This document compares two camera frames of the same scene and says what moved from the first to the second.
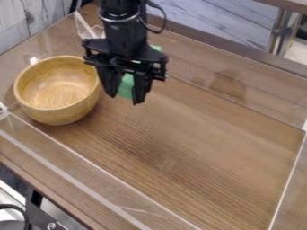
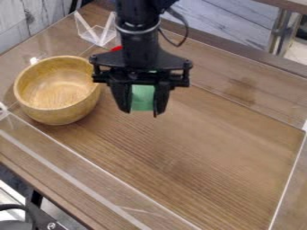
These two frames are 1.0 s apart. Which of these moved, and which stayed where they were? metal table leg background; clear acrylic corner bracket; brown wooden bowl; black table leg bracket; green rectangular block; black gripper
Moved: black gripper; green rectangular block
Stayed: black table leg bracket; metal table leg background; clear acrylic corner bracket; brown wooden bowl
